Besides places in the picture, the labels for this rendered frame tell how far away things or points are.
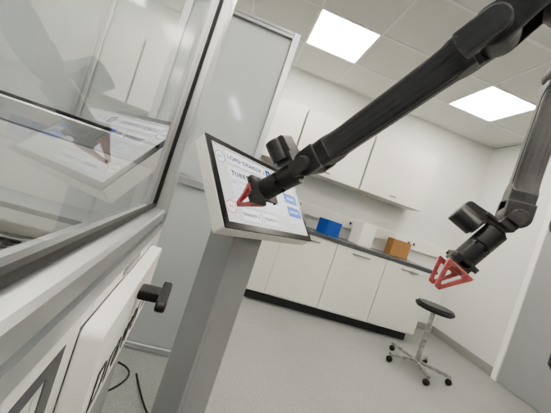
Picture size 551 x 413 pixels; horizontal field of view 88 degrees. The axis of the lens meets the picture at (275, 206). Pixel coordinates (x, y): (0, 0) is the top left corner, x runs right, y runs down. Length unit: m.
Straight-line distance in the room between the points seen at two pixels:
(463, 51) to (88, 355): 0.57
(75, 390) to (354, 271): 3.21
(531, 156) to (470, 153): 4.08
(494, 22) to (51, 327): 0.57
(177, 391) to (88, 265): 1.02
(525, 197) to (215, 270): 0.89
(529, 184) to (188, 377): 1.14
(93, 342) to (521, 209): 0.86
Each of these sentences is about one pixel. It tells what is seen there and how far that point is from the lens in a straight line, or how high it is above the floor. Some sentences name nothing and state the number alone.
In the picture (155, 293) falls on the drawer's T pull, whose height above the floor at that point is 0.91.
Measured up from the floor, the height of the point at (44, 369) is 0.93.
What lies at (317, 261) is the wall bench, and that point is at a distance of 3.22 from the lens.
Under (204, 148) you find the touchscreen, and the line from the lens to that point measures 0.89.
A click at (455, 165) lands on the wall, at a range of 4.85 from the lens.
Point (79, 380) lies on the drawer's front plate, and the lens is 0.29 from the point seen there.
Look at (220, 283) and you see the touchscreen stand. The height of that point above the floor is 0.75.
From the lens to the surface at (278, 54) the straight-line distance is 1.92.
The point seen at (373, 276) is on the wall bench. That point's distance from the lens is 3.51.
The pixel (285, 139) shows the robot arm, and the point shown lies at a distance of 0.71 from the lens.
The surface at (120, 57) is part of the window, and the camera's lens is 0.22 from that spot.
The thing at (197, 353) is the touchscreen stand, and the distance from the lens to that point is 1.12.
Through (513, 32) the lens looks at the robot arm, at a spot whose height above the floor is 1.39.
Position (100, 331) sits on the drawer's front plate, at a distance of 0.27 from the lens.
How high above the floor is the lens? 1.06
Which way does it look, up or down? 1 degrees down
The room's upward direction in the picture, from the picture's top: 18 degrees clockwise
